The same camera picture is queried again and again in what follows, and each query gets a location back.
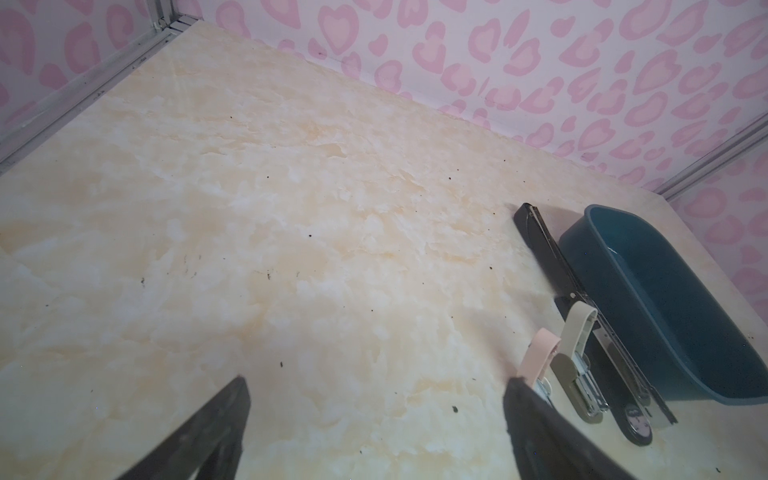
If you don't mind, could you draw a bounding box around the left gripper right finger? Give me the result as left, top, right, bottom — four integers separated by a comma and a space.
503, 377, 632, 480

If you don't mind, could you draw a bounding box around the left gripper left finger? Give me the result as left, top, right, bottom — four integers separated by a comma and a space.
120, 376, 251, 479

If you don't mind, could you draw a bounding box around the pink small stapler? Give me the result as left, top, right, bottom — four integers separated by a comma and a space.
518, 328, 561, 405

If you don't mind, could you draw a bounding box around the teal plastic tray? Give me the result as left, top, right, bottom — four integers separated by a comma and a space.
559, 205, 767, 406

